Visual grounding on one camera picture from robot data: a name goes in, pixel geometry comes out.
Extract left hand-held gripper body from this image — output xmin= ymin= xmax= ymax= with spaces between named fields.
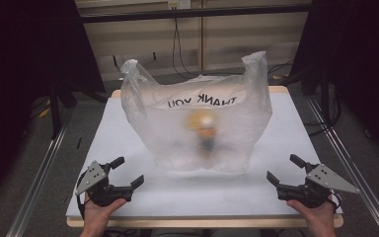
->
xmin=74 ymin=160 xmax=134 ymax=208

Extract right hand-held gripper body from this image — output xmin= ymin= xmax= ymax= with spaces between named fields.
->
xmin=276 ymin=163 xmax=360 ymax=209

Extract translucent white plastic bag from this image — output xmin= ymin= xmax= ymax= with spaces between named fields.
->
xmin=119 ymin=50 xmax=273 ymax=176

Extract yellow and orange toy figure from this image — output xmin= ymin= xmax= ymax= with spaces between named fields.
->
xmin=185 ymin=109 xmax=221 ymax=160

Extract person's left hand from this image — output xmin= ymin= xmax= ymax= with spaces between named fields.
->
xmin=79 ymin=194 xmax=128 ymax=237

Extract person's right hand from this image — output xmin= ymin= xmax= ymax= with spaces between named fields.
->
xmin=286 ymin=198 xmax=338 ymax=237

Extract black metal stand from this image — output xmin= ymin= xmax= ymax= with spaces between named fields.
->
xmin=47 ymin=77 xmax=108 ymax=140
xmin=300 ymin=63 xmax=342 ymax=127

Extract yellow floor tape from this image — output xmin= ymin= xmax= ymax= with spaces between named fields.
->
xmin=38 ymin=106 xmax=52 ymax=119

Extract black curtain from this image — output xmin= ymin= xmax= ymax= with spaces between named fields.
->
xmin=0 ymin=0 xmax=107 ymax=212
xmin=288 ymin=0 xmax=379 ymax=167

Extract black horizontal bar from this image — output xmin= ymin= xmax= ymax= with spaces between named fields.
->
xmin=78 ymin=3 xmax=314 ymax=24

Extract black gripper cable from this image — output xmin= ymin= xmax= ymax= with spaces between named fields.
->
xmin=75 ymin=193 xmax=87 ymax=221
xmin=328 ymin=191 xmax=342 ymax=212

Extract black floor cable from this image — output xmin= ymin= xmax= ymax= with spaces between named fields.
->
xmin=303 ymin=120 xmax=341 ymax=138

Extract metal floor rail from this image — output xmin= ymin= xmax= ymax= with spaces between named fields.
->
xmin=305 ymin=96 xmax=379 ymax=237
xmin=5 ymin=110 xmax=75 ymax=237

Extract black hanging cable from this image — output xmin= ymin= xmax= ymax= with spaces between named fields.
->
xmin=172 ymin=17 xmax=200 ymax=79

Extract white wall outlet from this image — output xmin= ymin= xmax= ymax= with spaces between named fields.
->
xmin=167 ymin=0 xmax=192 ymax=11

